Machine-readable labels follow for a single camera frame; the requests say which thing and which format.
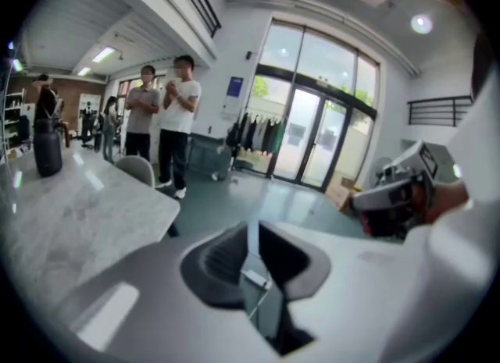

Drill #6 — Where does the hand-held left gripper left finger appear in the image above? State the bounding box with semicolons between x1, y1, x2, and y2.
56;220;284;363

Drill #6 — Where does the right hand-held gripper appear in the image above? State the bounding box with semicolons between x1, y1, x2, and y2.
350;141;439;237

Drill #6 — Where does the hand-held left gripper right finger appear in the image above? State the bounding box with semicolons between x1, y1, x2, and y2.
257;219;407;363

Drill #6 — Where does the person's right forearm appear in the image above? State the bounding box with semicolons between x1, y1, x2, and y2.
427;180;472;225

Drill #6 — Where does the brown cardboard box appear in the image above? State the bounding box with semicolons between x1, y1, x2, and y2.
325;176;357;214

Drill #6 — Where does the black balcony railing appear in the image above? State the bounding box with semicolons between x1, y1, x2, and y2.
407;95;474;127

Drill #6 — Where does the glass entrance door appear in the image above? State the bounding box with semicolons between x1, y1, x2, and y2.
249;17;380;191

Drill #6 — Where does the rack of hanging clothes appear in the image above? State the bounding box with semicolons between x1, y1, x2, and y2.
225;110;287;156

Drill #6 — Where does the grey chair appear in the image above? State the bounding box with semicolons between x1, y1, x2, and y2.
114;155;156;189

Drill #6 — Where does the grey wheeled cart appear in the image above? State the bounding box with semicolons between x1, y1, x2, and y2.
186;133;235;182

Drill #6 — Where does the round ceiling light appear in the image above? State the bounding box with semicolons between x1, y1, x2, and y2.
409;12;434;35

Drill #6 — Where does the black thermal kettle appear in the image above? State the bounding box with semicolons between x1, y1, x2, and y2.
32;118;64;178

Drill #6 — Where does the white shelf unit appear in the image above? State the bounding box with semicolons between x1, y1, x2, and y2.
0;87;29;155

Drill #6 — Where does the blue and white wall poster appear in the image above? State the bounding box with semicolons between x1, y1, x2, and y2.
220;76;245;121

